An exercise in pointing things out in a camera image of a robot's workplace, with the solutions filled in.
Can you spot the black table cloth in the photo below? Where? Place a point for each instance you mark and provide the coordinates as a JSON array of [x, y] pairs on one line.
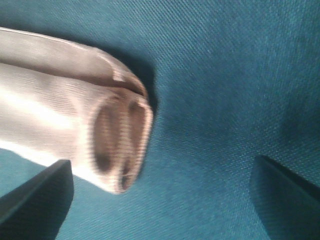
[[228, 79]]

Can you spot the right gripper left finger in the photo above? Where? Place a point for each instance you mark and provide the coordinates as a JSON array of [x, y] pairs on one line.
[[37, 209]]

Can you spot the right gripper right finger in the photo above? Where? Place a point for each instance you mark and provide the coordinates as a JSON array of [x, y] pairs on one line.
[[287, 204]]

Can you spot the brown towel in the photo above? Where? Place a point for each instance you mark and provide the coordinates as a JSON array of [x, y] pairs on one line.
[[61, 99]]

